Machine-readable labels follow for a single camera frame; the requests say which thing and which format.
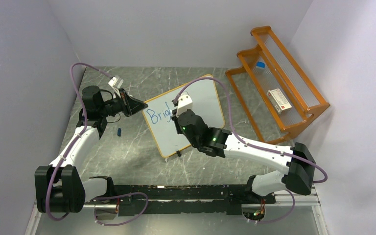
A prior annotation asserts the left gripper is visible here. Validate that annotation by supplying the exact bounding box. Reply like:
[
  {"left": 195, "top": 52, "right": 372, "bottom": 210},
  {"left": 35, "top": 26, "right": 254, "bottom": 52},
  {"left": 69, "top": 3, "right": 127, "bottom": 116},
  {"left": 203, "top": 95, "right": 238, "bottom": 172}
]
[{"left": 99, "top": 89, "right": 148, "bottom": 118}]

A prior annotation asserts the yellow framed whiteboard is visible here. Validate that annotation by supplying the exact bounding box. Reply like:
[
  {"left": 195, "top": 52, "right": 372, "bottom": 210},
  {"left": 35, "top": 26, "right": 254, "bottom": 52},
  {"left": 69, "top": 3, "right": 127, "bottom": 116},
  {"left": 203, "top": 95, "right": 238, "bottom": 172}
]
[{"left": 141, "top": 74, "right": 226, "bottom": 159}]

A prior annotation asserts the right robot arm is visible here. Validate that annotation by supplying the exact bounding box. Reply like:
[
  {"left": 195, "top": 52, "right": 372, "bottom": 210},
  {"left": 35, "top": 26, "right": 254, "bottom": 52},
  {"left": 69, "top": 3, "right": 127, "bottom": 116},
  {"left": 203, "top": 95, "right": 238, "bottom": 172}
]
[{"left": 171, "top": 109, "right": 316, "bottom": 203}]

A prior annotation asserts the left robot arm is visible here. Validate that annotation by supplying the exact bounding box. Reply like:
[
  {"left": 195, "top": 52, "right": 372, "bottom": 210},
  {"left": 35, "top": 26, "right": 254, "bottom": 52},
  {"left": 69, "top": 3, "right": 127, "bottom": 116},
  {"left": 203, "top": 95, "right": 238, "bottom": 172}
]
[{"left": 34, "top": 86, "right": 148, "bottom": 213}]

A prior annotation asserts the blue white small object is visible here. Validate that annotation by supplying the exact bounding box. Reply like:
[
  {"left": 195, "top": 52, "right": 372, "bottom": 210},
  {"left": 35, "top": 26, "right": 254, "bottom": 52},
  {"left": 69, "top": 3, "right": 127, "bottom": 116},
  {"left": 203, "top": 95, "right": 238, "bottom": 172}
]
[{"left": 256, "top": 61, "right": 266, "bottom": 70}]

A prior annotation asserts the white red box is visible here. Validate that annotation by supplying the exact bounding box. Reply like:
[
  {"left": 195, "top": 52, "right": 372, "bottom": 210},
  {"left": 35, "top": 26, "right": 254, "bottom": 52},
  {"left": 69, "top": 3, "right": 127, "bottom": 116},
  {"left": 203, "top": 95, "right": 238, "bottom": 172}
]
[{"left": 267, "top": 88, "right": 292, "bottom": 114}]

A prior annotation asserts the orange wooden rack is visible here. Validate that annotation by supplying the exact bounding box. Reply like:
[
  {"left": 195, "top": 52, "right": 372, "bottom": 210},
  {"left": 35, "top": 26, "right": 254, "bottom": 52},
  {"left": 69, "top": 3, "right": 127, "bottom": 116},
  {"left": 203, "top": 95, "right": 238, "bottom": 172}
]
[{"left": 226, "top": 26, "right": 330, "bottom": 144}]

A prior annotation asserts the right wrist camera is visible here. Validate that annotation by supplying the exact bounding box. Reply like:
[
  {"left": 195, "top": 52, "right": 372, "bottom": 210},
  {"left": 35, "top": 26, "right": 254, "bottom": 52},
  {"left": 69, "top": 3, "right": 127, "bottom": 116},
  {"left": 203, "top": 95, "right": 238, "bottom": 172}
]
[{"left": 176, "top": 92, "right": 193, "bottom": 117}]

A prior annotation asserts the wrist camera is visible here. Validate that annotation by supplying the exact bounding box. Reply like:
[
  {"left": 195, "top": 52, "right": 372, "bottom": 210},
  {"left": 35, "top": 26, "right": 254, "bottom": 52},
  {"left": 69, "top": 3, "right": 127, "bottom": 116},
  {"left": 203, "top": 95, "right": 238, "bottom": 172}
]
[
  {"left": 176, "top": 92, "right": 193, "bottom": 117},
  {"left": 108, "top": 77, "right": 123, "bottom": 97}
]

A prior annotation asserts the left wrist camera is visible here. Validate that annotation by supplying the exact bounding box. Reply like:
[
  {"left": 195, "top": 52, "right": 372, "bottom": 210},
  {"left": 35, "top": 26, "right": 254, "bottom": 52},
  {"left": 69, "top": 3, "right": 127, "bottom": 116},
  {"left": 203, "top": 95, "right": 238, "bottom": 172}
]
[{"left": 108, "top": 77, "right": 123, "bottom": 97}]

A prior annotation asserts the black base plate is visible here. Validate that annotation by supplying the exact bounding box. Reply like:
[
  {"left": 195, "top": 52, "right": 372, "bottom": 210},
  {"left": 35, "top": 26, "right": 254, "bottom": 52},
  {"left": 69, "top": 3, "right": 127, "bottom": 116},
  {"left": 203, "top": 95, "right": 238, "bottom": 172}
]
[{"left": 84, "top": 184, "right": 277, "bottom": 217}]

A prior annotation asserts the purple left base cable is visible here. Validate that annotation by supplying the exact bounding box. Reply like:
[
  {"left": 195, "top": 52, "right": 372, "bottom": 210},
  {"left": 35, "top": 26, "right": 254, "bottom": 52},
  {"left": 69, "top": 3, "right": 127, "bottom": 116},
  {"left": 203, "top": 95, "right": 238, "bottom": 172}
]
[{"left": 94, "top": 192, "right": 150, "bottom": 227}]

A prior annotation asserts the aluminium rail frame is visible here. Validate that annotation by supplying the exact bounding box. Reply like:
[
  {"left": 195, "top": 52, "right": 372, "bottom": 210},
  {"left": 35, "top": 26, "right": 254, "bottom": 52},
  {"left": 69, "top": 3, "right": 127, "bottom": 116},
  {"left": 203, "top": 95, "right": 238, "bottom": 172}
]
[{"left": 26, "top": 190, "right": 328, "bottom": 235}]

